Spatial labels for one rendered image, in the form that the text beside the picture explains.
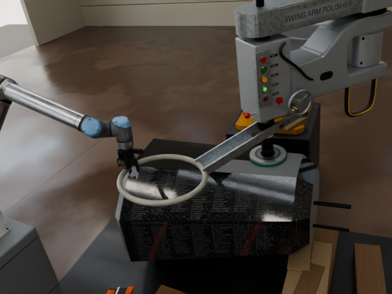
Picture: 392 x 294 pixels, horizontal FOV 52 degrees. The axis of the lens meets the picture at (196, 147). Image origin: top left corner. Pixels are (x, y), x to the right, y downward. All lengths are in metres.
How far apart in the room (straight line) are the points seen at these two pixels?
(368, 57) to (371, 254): 1.25
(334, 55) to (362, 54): 0.23
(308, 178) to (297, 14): 0.87
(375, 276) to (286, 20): 1.62
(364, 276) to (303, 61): 1.36
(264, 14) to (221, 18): 6.90
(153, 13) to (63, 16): 2.25
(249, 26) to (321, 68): 0.50
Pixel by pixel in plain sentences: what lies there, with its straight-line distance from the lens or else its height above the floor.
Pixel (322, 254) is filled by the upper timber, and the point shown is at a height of 0.24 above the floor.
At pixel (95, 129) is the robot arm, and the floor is 1.30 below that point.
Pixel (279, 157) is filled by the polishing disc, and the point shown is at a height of 0.88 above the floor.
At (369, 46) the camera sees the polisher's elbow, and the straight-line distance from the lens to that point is 2.49.
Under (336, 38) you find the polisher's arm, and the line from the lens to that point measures 2.31.
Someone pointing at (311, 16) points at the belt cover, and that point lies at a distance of 2.15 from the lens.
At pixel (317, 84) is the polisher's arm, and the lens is 2.30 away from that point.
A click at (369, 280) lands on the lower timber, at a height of 0.12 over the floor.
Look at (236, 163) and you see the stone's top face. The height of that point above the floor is 0.85.
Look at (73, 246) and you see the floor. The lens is 3.46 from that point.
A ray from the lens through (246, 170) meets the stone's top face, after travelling 2.34.
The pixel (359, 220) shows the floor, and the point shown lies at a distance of 3.33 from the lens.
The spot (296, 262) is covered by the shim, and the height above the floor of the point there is 0.25.
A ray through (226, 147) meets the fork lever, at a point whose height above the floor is 0.97.
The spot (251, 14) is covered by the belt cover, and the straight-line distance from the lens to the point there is 2.00.
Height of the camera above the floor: 2.16
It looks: 30 degrees down
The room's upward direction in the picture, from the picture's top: 9 degrees counter-clockwise
